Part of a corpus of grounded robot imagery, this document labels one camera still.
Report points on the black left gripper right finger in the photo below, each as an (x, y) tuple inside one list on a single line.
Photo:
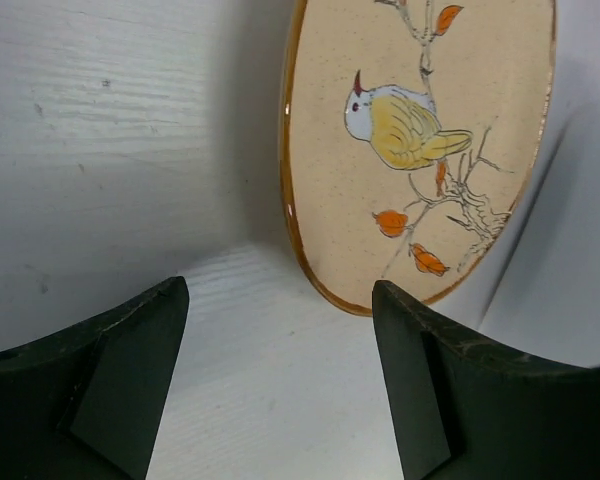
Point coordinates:
[(465, 406)]

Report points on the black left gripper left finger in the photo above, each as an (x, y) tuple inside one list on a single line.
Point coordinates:
[(86, 402)]

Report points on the beige bird motif plate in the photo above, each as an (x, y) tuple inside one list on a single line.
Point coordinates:
[(409, 131)]

